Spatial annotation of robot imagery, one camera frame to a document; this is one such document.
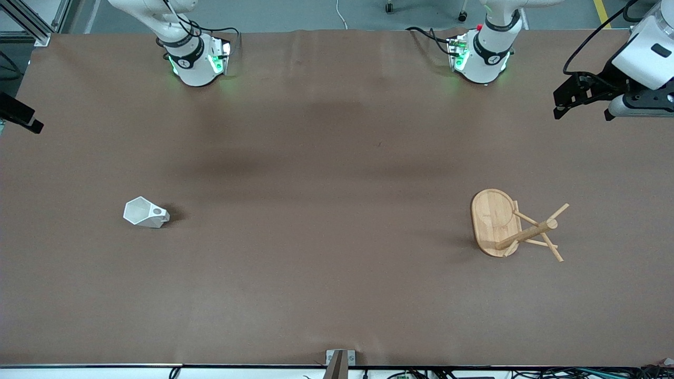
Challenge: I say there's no wooden cup rack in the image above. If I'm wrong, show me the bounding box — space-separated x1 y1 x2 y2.
470 188 570 263

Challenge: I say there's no aluminium profile frame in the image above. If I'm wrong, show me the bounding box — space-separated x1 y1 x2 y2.
0 0 72 47

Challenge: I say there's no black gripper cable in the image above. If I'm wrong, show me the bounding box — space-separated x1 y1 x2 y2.
562 0 640 77

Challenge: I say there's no black arm base cable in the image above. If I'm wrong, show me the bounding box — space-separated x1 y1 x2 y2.
155 0 242 51
405 25 456 56

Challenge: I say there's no white faceted cup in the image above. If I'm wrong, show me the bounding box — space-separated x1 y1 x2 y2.
123 196 171 228

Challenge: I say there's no brown table cover mat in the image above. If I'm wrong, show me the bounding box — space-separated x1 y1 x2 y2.
0 29 674 367

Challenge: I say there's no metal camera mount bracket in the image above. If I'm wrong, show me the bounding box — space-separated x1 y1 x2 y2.
324 348 357 379

